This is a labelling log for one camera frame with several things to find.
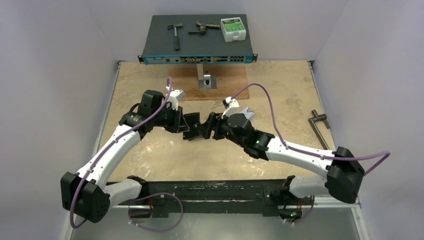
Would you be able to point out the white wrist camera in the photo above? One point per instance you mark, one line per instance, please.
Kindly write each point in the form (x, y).
(231, 107)
(173, 97)

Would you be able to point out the metal stand bracket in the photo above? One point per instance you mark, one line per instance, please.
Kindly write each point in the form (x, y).
(206, 80)

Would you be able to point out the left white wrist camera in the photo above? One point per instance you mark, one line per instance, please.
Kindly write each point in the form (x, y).
(173, 97)

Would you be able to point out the wooden board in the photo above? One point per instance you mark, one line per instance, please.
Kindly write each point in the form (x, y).
(226, 81)

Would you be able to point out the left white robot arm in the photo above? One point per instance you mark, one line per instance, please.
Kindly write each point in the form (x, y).
(86, 193)

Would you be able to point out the blue network switch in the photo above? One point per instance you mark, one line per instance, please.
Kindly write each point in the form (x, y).
(209, 48)

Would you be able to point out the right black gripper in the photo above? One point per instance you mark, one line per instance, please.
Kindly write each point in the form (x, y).
(214, 125)

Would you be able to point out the silver card stack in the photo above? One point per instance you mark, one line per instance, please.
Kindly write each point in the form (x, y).
(248, 113)

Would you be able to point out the white green plastic box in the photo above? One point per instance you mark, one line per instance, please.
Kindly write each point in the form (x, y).
(233, 29)

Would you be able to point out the black VIP card stack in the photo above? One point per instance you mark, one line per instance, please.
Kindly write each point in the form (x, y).
(195, 127)

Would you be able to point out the rusty pliers tool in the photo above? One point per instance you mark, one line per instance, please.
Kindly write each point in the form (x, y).
(203, 27)

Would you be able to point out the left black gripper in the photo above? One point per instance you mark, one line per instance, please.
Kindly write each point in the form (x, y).
(177, 115)

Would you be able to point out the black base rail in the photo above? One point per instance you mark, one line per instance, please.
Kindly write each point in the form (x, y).
(267, 197)

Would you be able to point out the small hammer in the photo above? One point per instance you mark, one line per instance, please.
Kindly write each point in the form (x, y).
(176, 40)

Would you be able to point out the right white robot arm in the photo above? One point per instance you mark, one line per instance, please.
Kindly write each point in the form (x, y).
(334, 174)

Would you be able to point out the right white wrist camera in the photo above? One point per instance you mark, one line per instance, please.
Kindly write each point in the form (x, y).
(231, 107)

